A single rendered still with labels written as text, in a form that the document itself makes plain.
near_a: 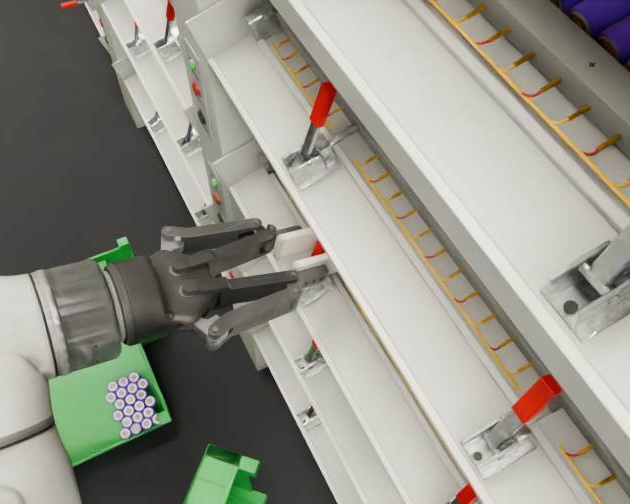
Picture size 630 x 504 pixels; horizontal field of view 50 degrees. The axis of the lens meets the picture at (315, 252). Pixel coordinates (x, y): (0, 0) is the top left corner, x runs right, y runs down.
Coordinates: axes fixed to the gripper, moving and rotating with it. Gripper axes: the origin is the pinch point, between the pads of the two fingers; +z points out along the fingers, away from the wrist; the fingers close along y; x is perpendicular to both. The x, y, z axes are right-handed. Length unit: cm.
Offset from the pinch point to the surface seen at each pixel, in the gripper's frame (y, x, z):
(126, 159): -80, -61, 6
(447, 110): 14.8, 31.2, -7.3
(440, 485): 24.0, -6.2, 2.1
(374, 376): 12.0, -6.2, 2.0
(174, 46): -42.4, -5.1, 0.9
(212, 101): -18.4, 5.2, -4.1
